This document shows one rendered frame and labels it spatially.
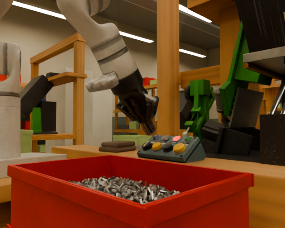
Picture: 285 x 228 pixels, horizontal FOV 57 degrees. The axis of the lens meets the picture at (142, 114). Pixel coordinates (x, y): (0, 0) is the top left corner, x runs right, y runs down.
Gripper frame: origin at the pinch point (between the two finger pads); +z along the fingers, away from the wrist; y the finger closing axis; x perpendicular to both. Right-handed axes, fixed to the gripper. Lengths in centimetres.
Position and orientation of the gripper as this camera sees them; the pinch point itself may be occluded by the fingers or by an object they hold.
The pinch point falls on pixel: (148, 127)
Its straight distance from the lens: 63.2
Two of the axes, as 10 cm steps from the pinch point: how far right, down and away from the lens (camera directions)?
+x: -5.9, 5.5, -5.9
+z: 4.2, 8.3, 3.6
